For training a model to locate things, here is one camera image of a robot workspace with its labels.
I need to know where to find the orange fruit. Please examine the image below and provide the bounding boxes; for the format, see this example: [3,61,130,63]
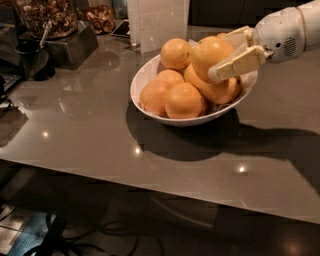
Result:
[216,33,227,38]
[139,79,171,116]
[165,82,207,119]
[202,77,242,105]
[160,38,192,71]
[191,36,234,83]

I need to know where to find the smartphone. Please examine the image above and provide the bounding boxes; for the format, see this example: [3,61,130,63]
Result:
[111,20,130,38]

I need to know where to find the black cup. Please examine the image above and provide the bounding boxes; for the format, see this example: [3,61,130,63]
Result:
[16,40,50,81]

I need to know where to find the blue floor mat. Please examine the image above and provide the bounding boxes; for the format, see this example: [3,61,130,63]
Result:
[6,211,56,256]

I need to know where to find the black floor cables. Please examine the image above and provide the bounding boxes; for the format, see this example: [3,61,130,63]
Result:
[23,196,166,256]

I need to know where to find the dark appliance at left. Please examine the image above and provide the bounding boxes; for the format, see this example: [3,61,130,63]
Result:
[0,6,24,95]

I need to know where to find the bowl of dried snacks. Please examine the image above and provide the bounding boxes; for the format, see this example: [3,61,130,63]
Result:
[77,5,115,35]

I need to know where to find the orange fruit hidden centre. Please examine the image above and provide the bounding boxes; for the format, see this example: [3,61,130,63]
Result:
[156,69,184,86]

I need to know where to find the white spoon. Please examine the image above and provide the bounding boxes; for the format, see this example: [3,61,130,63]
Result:
[39,21,52,49]

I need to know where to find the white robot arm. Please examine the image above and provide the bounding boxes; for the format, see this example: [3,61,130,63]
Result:
[208,0,320,81]

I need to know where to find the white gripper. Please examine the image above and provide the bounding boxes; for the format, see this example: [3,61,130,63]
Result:
[208,7,305,82]

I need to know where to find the glass jar of nuts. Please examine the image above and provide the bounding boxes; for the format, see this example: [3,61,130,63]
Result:
[14,0,77,39]

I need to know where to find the white ceramic bowl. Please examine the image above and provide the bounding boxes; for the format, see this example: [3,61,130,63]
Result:
[130,55,258,127]

